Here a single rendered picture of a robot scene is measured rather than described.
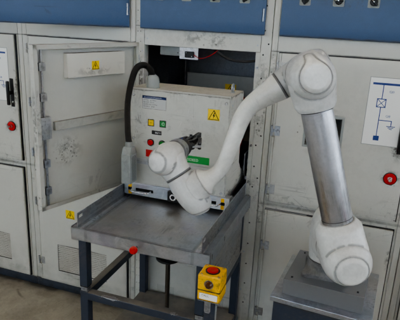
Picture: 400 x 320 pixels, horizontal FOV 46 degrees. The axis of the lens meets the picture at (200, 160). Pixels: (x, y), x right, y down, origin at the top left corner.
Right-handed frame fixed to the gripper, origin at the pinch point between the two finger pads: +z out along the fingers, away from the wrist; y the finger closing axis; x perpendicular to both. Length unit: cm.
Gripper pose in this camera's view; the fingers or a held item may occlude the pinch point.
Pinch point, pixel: (197, 137)
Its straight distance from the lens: 199.8
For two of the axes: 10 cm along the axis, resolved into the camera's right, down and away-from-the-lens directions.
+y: 9.4, 1.3, -3.0
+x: 0.4, -9.6, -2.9
